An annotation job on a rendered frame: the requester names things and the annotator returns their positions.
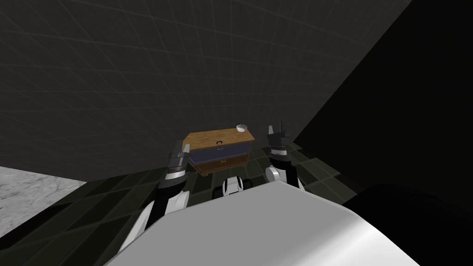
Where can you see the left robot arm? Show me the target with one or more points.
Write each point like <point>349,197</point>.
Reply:
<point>168,199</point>

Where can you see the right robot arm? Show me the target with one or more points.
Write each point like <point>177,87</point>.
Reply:
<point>282,170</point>

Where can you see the brown drawer front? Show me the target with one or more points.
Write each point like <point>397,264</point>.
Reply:
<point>221,165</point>

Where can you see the blue drawer front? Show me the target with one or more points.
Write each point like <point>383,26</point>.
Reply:
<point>221,152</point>

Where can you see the wooden dresser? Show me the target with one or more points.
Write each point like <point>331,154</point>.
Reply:
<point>207,138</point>

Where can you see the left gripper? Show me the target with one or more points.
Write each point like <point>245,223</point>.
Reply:
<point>178,160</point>

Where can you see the white bowl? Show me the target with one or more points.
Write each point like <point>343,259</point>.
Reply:
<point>241,128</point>

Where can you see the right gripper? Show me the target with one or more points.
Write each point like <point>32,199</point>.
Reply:
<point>279,140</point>

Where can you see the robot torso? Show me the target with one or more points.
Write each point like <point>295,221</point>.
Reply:
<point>258,229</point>

